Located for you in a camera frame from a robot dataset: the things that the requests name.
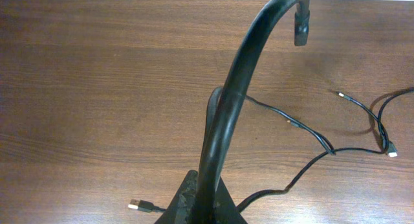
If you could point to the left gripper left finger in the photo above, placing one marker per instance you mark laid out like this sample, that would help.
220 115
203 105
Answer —
178 211

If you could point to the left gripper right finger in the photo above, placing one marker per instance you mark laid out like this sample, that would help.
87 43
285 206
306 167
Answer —
224 207

